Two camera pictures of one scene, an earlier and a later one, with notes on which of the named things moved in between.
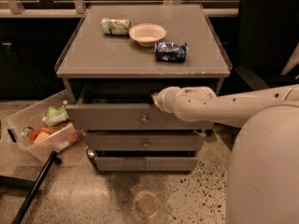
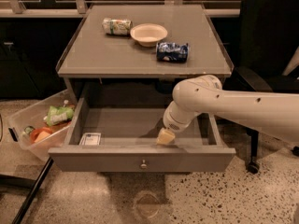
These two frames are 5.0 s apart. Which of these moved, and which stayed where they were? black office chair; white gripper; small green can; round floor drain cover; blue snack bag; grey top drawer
Moved: white gripper; grey top drawer
Stayed: black office chair; small green can; blue snack bag; round floor drain cover
